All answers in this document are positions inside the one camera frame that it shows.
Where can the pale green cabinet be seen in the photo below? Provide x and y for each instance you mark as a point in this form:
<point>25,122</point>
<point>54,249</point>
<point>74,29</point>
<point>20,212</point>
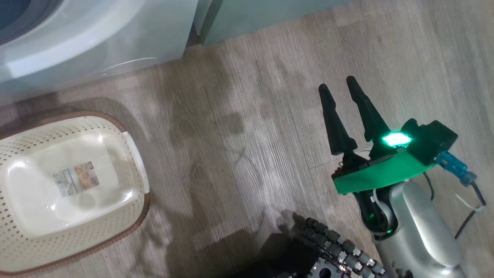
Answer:
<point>262,19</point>

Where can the printed basket label sticker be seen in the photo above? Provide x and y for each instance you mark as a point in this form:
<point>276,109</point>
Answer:
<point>76,179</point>

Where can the white washing machine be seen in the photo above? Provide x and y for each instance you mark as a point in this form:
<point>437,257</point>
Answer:
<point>115,31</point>

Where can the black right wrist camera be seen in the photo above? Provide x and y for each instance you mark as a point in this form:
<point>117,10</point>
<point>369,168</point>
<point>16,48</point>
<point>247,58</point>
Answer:
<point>432,139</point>

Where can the cream perforated laundry basket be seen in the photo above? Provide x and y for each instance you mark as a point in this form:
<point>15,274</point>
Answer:
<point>127,216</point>

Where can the blue right camera connector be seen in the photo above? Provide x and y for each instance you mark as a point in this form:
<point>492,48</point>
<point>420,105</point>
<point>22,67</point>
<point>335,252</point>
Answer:
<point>453,164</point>

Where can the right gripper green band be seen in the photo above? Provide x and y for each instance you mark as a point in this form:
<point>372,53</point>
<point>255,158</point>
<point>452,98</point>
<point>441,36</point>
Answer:
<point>374,175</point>

